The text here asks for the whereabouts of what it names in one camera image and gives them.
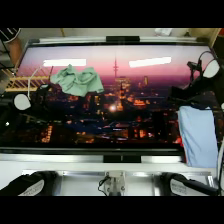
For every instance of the light green T-shirt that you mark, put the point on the light green T-shirt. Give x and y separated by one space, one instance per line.
78 81

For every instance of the light blue garment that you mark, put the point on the light blue garment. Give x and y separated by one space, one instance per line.
198 136

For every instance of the person's legs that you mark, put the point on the person's legs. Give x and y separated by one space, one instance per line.
14 50

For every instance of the silver frame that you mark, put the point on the silver frame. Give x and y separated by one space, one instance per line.
80 164

